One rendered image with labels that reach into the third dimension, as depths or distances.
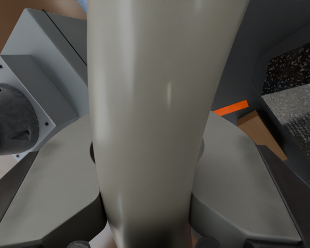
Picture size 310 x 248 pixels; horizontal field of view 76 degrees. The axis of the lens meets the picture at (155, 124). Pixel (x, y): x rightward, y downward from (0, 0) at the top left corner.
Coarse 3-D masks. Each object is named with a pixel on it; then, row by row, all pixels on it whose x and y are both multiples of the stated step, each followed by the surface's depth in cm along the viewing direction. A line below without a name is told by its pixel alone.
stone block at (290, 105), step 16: (304, 32) 76; (272, 48) 90; (288, 48) 63; (304, 48) 53; (272, 64) 62; (288, 64) 57; (304, 64) 53; (256, 80) 80; (272, 80) 61; (288, 80) 56; (304, 80) 52; (272, 96) 61; (288, 96) 57; (304, 96) 53; (288, 112) 60; (304, 112) 56; (288, 128) 63; (304, 128) 59; (304, 144) 62
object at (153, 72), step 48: (96, 0) 3; (144, 0) 3; (192, 0) 3; (240, 0) 3; (96, 48) 3; (144, 48) 3; (192, 48) 3; (96, 96) 4; (144, 96) 3; (192, 96) 4; (96, 144) 5; (144, 144) 4; (192, 144) 4; (144, 192) 5; (144, 240) 6
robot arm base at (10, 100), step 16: (0, 96) 46; (16, 96) 48; (0, 112) 45; (16, 112) 47; (32, 112) 49; (0, 128) 44; (16, 128) 47; (32, 128) 50; (0, 144) 45; (16, 144) 48; (32, 144) 52
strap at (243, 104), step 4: (244, 100) 118; (232, 104) 121; (236, 104) 120; (240, 104) 120; (244, 104) 119; (220, 108) 124; (224, 108) 123; (228, 108) 123; (232, 108) 122; (236, 108) 121; (240, 108) 120; (216, 112) 126; (220, 112) 125; (224, 112) 124; (228, 112) 123
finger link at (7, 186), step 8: (32, 152) 8; (24, 160) 8; (32, 160) 8; (16, 168) 7; (24, 168) 7; (8, 176) 7; (16, 176) 7; (24, 176) 7; (0, 184) 7; (8, 184) 7; (16, 184) 7; (0, 192) 6; (8, 192) 6; (16, 192) 6; (0, 200) 6; (8, 200) 6; (0, 208) 6; (0, 216) 6
